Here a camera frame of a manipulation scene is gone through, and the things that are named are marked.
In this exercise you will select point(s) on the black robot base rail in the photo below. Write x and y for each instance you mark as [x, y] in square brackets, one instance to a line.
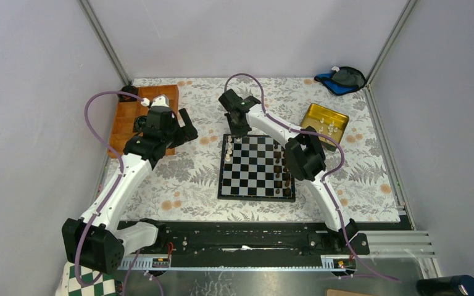
[290, 245]

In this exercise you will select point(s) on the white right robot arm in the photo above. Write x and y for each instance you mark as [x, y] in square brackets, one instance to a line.
[304, 155]

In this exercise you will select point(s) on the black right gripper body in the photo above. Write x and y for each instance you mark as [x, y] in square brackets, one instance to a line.
[236, 130]

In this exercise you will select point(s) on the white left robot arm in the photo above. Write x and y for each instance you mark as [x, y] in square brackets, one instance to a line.
[95, 240]

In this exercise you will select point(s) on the gold metal tin box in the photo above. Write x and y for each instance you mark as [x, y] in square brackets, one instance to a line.
[325, 121]

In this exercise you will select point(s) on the floral white table mat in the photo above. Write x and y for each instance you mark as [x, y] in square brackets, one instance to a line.
[184, 185]

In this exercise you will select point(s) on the dark rolled cloth corner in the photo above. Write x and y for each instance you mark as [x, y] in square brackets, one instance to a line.
[128, 89]

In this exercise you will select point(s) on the dark cylinder bottle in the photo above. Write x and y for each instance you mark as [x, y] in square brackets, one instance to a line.
[459, 285]

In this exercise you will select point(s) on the orange wooden divided tray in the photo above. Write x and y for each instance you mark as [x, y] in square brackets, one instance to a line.
[126, 112]

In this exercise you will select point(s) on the green white rolled chess mat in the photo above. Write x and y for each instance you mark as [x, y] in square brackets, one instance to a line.
[105, 285]

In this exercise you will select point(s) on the dark chess pieces row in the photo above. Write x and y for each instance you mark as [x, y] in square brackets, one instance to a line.
[282, 179]

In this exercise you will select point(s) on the blue black cloth bundle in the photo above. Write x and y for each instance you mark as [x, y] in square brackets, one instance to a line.
[342, 80]

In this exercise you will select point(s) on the dark rolled cloth in tray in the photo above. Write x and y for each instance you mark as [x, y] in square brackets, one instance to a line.
[139, 124]

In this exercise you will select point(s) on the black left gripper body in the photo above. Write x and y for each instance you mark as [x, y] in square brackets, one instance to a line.
[170, 137]

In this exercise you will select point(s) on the black white chess board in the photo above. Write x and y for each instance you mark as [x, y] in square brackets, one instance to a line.
[249, 174]

